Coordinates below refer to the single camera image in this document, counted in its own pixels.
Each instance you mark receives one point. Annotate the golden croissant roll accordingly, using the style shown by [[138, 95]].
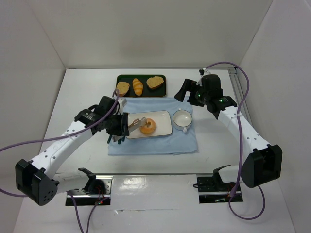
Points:
[[137, 86]]

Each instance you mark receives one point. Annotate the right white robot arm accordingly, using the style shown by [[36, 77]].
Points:
[[261, 161]]

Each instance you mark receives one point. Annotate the light blue cloth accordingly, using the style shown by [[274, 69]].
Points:
[[176, 143]]

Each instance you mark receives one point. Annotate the metal serving tongs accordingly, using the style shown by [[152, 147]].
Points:
[[137, 123]]

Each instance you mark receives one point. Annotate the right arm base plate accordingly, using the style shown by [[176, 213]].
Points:
[[211, 192]]

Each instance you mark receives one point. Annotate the sliced brown bread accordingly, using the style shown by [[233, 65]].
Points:
[[123, 88]]

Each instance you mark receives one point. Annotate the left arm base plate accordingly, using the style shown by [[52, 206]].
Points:
[[100, 193]]

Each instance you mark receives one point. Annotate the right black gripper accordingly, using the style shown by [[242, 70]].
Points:
[[192, 91]]

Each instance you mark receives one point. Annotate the aluminium frame rail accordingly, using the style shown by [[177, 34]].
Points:
[[236, 77]]

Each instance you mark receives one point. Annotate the bread slice under donut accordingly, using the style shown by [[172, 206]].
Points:
[[154, 82]]

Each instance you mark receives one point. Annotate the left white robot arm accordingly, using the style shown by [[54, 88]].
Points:
[[38, 178]]

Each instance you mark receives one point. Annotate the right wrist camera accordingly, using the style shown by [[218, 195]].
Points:
[[204, 72]]

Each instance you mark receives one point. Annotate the white round cup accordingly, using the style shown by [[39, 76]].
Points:
[[182, 120]]

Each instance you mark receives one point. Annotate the dark green tray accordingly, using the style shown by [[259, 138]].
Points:
[[147, 91]]

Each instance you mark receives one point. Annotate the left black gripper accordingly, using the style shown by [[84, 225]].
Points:
[[124, 124]]

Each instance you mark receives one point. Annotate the orange glazed donut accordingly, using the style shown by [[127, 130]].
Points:
[[149, 127]]

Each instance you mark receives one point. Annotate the white rectangular plate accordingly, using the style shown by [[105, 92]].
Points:
[[162, 121]]

